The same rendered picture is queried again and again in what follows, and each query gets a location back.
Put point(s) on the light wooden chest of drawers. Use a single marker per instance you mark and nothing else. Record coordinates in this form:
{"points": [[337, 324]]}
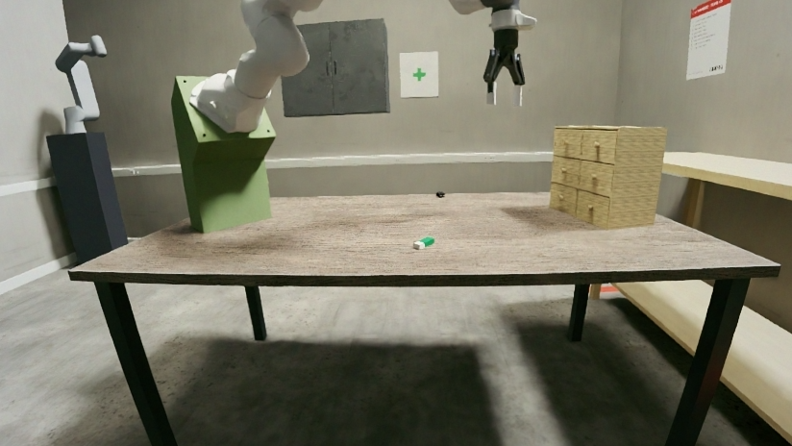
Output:
{"points": [[636, 176]]}

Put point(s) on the white and green eraser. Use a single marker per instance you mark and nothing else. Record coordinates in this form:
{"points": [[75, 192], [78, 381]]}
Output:
{"points": [[420, 244]]}

